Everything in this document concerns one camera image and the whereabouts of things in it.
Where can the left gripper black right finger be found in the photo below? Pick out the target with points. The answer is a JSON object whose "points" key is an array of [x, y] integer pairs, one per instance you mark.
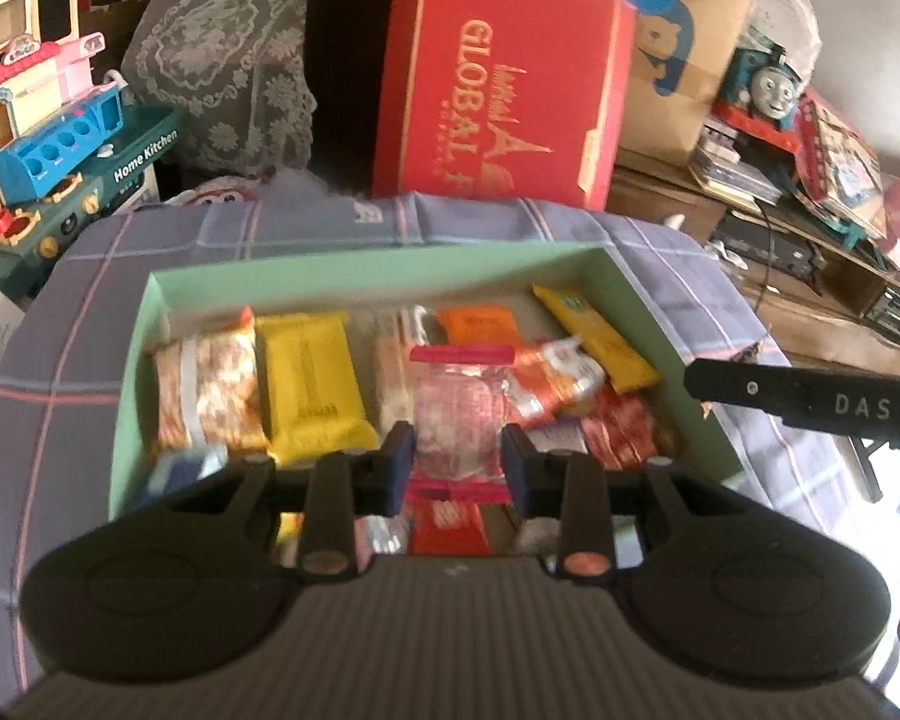
{"points": [[571, 488]]}

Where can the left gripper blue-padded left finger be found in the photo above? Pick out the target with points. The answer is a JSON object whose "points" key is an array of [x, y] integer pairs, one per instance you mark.
{"points": [[344, 486]]}

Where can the yellow cartoon chips packet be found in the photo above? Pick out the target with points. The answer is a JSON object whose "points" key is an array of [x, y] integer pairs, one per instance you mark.
{"points": [[287, 539]]}

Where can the small red square packet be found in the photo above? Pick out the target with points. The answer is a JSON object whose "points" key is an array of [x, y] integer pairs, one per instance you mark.
{"points": [[447, 528]]}

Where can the clear bread stick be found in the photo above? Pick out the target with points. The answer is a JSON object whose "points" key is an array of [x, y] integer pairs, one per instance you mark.
{"points": [[397, 333]]}

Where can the yellow mango dried fruit packet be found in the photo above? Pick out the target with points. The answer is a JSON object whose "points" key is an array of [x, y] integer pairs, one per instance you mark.
{"points": [[627, 371]]}

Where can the pink clear red-ended packet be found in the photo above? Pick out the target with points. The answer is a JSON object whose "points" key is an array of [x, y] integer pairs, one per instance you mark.
{"points": [[459, 408]]}

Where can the blue silver wafer packet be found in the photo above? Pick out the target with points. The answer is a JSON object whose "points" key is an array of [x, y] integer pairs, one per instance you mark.
{"points": [[177, 469]]}

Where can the grey white candy wrapper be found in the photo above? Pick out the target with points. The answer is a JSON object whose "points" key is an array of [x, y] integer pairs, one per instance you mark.
{"points": [[563, 435]]}

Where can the pink vitamin C sachet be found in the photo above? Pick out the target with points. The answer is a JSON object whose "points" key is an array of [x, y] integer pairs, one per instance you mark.
{"points": [[375, 535]]}

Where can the red rainbow candy packet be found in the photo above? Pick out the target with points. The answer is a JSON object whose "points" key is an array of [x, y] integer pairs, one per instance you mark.
{"points": [[623, 434]]}

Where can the yellow snack packet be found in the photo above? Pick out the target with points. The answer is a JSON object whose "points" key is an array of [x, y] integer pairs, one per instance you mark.
{"points": [[314, 401]]}

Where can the orange red long packet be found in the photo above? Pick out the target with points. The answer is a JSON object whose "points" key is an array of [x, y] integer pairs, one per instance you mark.
{"points": [[548, 377]]}

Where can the wooden low cabinet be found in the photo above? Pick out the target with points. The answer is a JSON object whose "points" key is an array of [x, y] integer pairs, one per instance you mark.
{"points": [[824, 305]]}

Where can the mint green cardboard tray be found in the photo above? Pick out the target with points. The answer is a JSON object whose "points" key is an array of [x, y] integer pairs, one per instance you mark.
{"points": [[180, 302]]}

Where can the peanut snack clear packet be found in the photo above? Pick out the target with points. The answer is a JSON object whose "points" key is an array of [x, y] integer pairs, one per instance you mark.
{"points": [[208, 390]]}

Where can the orange snack packet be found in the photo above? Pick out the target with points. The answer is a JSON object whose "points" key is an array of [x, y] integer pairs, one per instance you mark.
{"points": [[480, 324]]}

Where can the black audio device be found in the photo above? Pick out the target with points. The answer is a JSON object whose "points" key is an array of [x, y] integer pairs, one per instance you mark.
{"points": [[767, 245]]}

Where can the plaid blue-grey bedspread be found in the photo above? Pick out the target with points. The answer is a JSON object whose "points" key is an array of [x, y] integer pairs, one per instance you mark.
{"points": [[59, 385]]}

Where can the Thomas toy train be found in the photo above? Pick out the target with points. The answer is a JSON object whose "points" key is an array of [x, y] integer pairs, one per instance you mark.
{"points": [[759, 96]]}

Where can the Home Kitchen toy set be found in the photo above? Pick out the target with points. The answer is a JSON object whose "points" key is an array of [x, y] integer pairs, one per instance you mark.
{"points": [[82, 163]]}

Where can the red Global gift box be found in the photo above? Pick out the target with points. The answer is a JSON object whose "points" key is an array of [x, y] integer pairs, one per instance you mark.
{"points": [[503, 99]]}

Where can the brown cardboard bear box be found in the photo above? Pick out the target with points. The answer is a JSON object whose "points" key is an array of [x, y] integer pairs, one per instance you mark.
{"points": [[678, 63]]}

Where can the grey lace cushion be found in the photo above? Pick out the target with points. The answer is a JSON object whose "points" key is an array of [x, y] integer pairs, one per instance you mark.
{"points": [[235, 68]]}

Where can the pink white toy house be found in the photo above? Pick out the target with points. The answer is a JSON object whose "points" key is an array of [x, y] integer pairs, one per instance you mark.
{"points": [[45, 62]]}

